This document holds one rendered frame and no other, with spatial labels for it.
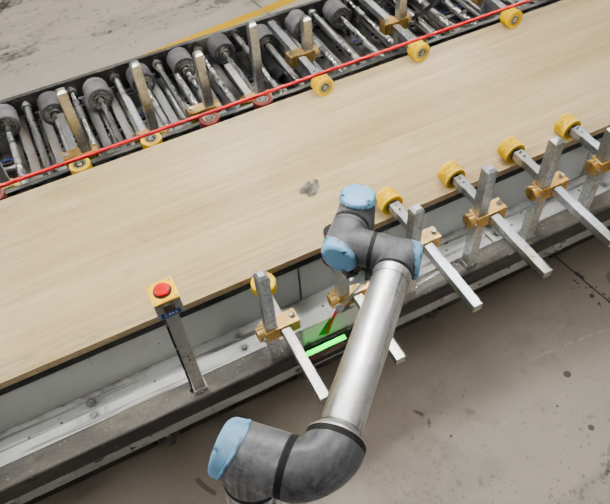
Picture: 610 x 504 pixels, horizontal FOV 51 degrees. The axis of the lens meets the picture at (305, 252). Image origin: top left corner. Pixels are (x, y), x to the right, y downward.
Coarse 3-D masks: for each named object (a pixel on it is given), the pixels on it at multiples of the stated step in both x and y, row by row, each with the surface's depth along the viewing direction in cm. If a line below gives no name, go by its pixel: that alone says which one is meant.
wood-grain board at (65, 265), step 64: (576, 0) 291; (384, 64) 269; (448, 64) 267; (512, 64) 264; (576, 64) 262; (256, 128) 248; (320, 128) 246; (384, 128) 244; (448, 128) 242; (512, 128) 240; (64, 192) 232; (128, 192) 230; (192, 192) 228; (256, 192) 227; (320, 192) 225; (448, 192) 221; (0, 256) 214; (64, 256) 213; (128, 256) 211; (192, 256) 210; (256, 256) 208; (0, 320) 198; (64, 320) 197; (128, 320) 196; (0, 384) 185
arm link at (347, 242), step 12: (336, 216) 156; (348, 216) 154; (360, 216) 155; (336, 228) 152; (348, 228) 152; (360, 228) 153; (324, 240) 153; (336, 240) 150; (348, 240) 150; (360, 240) 150; (324, 252) 151; (336, 252) 149; (348, 252) 148; (360, 252) 149; (336, 264) 153; (348, 264) 151; (360, 264) 151
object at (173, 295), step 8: (168, 280) 164; (152, 288) 163; (176, 288) 162; (152, 296) 161; (168, 296) 161; (176, 296) 161; (152, 304) 160; (160, 304) 160; (176, 304) 163; (160, 312) 162; (160, 320) 164
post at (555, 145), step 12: (552, 144) 197; (564, 144) 197; (552, 156) 199; (540, 168) 207; (552, 168) 204; (540, 180) 209; (528, 204) 220; (540, 204) 217; (528, 216) 223; (528, 228) 226
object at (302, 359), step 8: (272, 296) 204; (280, 312) 200; (288, 328) 196; (288, 336) 194; (288, 344) 194; (296, 344) 192; (296, 352) 191; (304, 352) 190; (296, 360) 192; (304, 360) 189; (304, 368) 187; (312, 368) 187; (312, 376) 185; (312, 384) 184; (320, 384) 184; (320, 392) 182; (320, 400) 181
